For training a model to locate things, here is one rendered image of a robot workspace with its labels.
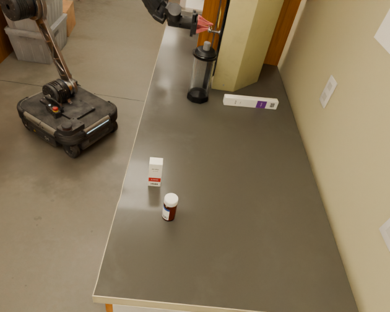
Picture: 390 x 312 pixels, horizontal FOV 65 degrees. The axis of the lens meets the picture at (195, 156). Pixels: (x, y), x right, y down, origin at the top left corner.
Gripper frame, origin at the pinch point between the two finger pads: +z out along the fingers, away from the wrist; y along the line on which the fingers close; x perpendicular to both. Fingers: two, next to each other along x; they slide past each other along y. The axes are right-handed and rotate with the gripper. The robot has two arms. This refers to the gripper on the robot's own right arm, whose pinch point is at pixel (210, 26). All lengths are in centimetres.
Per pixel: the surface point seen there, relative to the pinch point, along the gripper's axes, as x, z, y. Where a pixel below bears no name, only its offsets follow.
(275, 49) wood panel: 26, 41, -16
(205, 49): -21.9, -2.6, -1.6
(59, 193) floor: -13, -80, -120
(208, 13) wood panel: 26.3, -0.1, -3.4
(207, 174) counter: -69, 2, -27
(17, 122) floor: 53, -135, -120
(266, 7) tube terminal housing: -6.0, 21.2, 13.6
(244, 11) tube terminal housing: -11.1, 11.4, 12.2
